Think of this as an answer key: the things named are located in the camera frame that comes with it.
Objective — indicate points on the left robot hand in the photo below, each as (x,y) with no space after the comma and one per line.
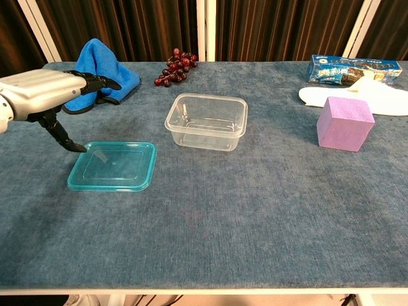
(41,92)

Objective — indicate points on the teal container lid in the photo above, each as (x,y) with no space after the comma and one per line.
(127,172)

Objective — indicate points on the transparent plastic container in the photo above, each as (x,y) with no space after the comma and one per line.
(207,127)

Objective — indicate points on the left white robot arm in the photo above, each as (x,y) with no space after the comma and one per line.
(4,114)

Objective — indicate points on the blue microfibre cloth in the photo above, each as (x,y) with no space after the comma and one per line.
(95,60)

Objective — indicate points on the dark red grape bunch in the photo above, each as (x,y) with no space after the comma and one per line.
(177,68)

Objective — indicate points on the blue cookie box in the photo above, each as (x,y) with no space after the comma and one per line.
(331,71)

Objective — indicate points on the purple foam cube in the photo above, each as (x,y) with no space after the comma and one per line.
(344,127)

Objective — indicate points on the white slipper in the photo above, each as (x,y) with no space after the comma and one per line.
(389,99)

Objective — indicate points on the white partition post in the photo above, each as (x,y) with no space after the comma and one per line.
(206,28)
(361,28)
(40,32)

